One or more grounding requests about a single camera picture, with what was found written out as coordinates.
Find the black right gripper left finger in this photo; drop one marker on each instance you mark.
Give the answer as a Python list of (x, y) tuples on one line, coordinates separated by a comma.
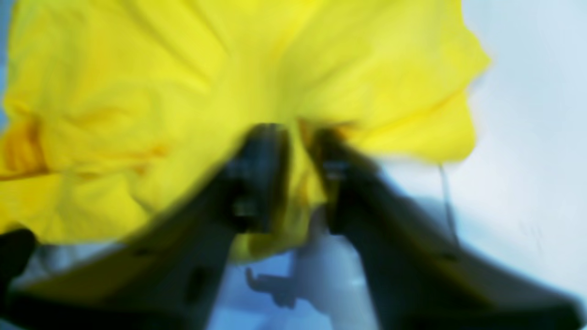
[(168, 277)]

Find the yellow orange t-shirt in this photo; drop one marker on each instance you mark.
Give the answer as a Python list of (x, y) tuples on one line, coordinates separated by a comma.
[(117, 109)]

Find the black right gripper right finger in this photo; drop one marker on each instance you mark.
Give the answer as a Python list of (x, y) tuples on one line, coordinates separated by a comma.
[(418, 277)]

